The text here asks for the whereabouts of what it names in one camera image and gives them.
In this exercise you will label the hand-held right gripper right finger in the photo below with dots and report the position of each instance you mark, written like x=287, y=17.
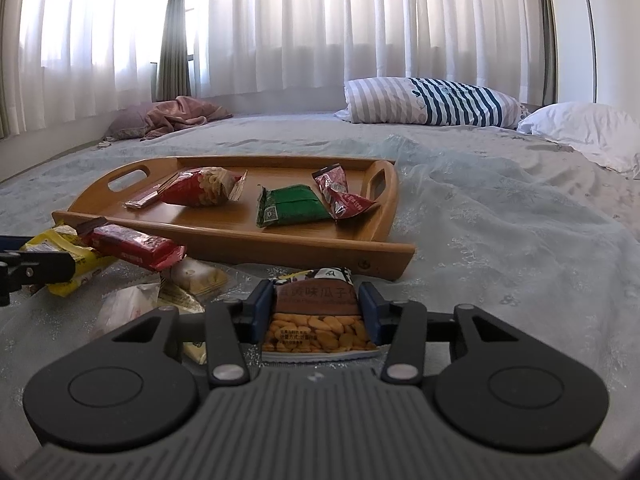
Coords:
x=370, y=310

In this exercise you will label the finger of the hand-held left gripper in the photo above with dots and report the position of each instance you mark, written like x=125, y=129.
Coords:
x=45, y=266
x=15, y=243

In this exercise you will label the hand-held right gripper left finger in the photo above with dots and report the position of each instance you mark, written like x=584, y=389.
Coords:
x=263, y=310

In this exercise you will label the yellow snack packet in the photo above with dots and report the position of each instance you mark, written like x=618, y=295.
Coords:
x=90, y=265

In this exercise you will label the brown seed packet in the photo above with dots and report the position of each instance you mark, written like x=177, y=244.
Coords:
x=315, y=330

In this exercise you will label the clear biscuit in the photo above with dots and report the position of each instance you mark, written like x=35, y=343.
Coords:
x=197, y=277

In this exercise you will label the wooden tray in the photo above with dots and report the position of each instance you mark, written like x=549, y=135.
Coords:
x=240, y=230

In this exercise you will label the pale gold snack packet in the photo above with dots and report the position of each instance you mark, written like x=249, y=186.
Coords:
x=175, y=301

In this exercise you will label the white triangular snack packet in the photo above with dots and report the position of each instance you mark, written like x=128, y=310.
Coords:
x=127, y=305

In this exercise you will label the dark red bar packet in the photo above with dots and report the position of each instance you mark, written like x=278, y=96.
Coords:
x=135, y=250

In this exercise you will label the small red snack packet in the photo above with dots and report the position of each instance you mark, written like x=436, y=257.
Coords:
x=350, y=205

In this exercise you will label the green snack packet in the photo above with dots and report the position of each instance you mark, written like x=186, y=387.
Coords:
x=295, y=207

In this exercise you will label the clear red-label biscuit packet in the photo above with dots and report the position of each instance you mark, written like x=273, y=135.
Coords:
x=147, y=199

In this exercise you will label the large red nut packet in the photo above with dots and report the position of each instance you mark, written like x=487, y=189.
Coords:
x=200, y=187

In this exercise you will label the small pale fabric object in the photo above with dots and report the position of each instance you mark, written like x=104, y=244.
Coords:
x=103, y=144

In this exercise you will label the pale blue snowflake bedspread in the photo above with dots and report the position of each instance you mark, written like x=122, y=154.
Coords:
x=500, y=260

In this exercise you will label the mauve pillow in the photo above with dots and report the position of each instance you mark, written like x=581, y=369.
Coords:
x=127, y=122

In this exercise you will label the pink-brown crumpled cloth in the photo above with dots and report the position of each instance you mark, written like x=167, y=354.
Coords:
x=185, y=112

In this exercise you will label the blue striped pillow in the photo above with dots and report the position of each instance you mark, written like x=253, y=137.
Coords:
x=400, y=100

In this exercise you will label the grey-green curtain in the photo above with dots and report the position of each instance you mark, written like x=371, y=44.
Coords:
x=549, y=35
x=172, y=35

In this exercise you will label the white pillow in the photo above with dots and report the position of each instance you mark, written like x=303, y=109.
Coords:
x=585, y=130

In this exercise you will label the white sheer curtain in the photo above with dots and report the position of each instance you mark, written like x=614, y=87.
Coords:
x=300, y=25

